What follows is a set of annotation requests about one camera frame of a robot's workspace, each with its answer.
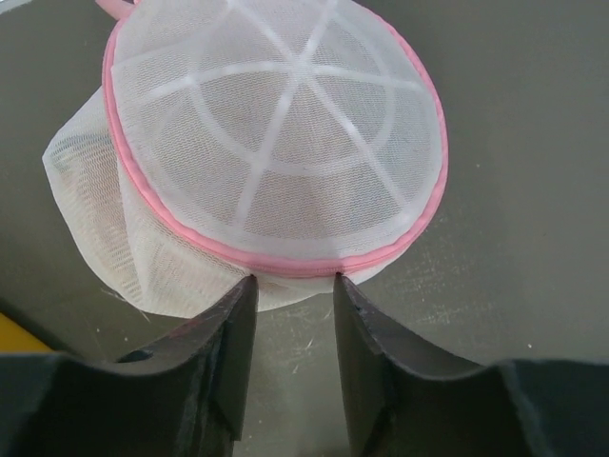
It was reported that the white pink-trimmed mesh laundry bag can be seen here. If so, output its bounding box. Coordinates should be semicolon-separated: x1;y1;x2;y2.
42;1;448;318

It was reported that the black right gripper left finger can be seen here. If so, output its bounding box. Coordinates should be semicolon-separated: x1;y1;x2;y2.
1;276;258;456

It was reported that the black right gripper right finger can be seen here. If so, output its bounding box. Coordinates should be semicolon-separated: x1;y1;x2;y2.
333;275;608;456

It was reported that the yellow plastic basket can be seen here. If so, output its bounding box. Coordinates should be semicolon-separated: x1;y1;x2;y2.
0;314;38;352

